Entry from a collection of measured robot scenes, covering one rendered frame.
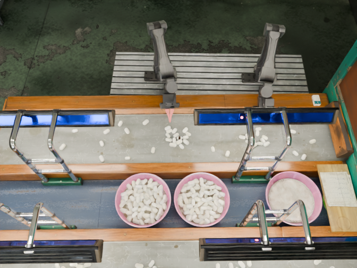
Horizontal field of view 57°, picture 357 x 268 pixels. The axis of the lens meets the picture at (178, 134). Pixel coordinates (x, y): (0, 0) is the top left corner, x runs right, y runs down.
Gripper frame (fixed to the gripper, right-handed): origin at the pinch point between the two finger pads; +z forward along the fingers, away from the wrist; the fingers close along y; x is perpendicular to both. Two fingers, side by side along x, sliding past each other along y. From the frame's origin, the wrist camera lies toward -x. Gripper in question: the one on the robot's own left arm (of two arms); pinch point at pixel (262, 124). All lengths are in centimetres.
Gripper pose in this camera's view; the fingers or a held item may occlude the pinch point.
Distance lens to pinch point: 178.0
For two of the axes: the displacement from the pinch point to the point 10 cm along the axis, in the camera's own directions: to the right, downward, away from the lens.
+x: -0.1, -2.0, 9.8
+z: 0.1, 9.8, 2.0
